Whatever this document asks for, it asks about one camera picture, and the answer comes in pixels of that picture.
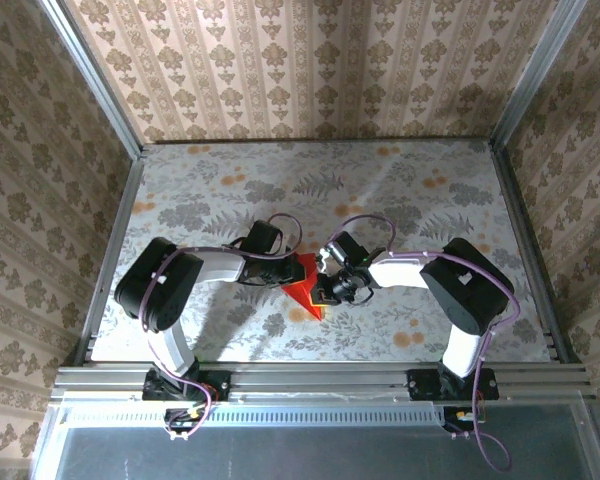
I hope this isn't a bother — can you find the red square paper sheet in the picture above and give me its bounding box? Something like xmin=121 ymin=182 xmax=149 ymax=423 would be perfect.
xmin=281 ymin=252 xmax=327 ymax=321

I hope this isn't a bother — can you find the grey metal panel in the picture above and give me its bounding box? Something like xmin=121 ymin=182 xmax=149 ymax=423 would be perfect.
xmin=32 ymin=389 xmax=600 ymax=480

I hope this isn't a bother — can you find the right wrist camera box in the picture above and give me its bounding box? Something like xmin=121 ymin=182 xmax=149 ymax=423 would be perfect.
xmin=318 ymin=232 xmax=369 ymax=274

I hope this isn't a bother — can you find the aluminium table edge rail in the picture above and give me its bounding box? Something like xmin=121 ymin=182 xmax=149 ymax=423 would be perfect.
xmin=49 ymin=363 xmax=594 ymax=404

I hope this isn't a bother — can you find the slotted grey cable duct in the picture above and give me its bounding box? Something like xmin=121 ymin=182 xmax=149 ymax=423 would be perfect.
xmin=59 ymin=403 xmax=446 ymax=426

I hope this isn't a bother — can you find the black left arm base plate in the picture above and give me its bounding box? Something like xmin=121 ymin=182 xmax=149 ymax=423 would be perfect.
xmin=142 ymin=369 xmax=231 ymax=401

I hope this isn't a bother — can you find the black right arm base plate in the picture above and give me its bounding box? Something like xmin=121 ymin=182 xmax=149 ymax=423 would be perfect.
xmin=407 ymin=368 xmax=500 ymax=401

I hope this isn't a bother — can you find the aluminium table side rail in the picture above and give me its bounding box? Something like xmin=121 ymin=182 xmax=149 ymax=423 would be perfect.
xmin=72 ymin=154 xmax=146 ymax=366
xmin=489 ymin=144 xmax=581 ymax=364

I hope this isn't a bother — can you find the wired power connector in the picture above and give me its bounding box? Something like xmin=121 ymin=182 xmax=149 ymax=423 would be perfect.
xmin=163 ymin=405 xmax=206 ymax=442
xmin=442 ymin=405 xmax=487 ymax=441

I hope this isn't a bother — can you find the aluminium frame post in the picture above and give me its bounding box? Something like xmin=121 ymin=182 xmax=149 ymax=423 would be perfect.
xmin=489 ymin=0 xmax=589 ymax=151
xmin=37 ymin=0 xmax=146 ymax=159

